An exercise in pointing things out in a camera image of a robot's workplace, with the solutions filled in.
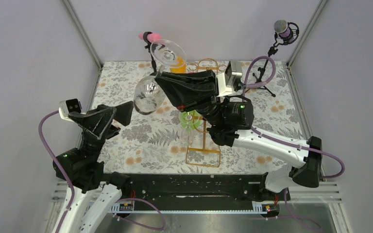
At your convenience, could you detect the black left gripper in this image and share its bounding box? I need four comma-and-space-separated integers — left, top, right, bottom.
72, 100, 136, 163

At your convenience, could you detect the yellow plastic wine glass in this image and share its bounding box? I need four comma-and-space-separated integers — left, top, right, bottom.
170, 57, 187, 74

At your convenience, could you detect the green plastic wine glass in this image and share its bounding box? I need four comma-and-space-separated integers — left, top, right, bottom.
179, 110, 203, 131

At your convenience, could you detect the clear wine glass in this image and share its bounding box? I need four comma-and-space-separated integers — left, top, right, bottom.
134, 39, 186, 115
179, 110, 201, 146

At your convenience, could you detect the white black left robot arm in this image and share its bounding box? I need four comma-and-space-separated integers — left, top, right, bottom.
53, 99, 134, 233

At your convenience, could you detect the floral patterned tablecloth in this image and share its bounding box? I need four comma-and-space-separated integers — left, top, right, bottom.
100, 61, 303, 174

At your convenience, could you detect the black stand with pink microphone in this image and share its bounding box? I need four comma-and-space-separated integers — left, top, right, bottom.
138, 32, 162, 72

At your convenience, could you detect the tripod stand with purple microphone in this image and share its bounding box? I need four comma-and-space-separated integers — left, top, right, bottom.
252, 19, 300, 98

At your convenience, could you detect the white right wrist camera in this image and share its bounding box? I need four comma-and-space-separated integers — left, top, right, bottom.
216, 61, 243, 97

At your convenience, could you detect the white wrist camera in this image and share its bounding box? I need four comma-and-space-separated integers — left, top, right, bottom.
216, 61, 243, 97
58, 99, 82, 122

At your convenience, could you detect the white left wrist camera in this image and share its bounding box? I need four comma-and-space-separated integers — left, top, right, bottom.
58, 99, 82, 122

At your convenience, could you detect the gold wire wine glass rack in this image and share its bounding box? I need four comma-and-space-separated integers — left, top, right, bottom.
185, 58, 226, 168

